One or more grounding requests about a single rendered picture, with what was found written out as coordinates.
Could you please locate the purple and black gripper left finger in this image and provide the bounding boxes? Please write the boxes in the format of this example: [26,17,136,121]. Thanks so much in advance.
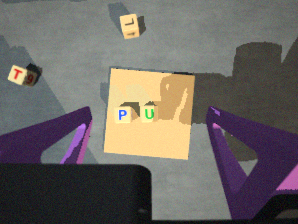
[0,106,93,164]

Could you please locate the beige block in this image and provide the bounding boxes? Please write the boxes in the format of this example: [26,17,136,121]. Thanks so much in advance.
[114,106,133,123]
[120,14,139,39]
[8,65,37,87]
[141,105,158,123]

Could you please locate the tan square mat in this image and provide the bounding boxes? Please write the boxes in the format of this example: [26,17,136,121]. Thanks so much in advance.
[104,69,195,159]

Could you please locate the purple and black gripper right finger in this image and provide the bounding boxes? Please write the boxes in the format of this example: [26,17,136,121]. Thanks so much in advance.
[206,106,298,219]

